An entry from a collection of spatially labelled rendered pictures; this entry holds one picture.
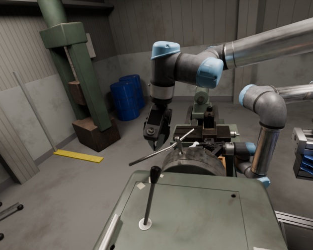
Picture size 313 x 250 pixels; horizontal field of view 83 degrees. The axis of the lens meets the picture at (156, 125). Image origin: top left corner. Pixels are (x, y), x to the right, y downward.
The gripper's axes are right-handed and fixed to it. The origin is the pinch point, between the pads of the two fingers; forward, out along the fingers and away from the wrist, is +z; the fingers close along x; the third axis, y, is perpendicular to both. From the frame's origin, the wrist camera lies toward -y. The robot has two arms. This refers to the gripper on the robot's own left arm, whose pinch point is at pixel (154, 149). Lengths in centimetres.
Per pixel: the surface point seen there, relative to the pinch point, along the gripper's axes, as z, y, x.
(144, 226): 9.1, -22.6, -3.8
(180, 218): 7.1, -18.4, -13.2
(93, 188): 162, 85, 97
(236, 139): 33, 72, -47
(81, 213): 161, 49, 90
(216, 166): 11.0, 11.4, -25.1
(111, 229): 9.2, -26.0, 4.6
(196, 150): 8.5, 16.0, -15.9
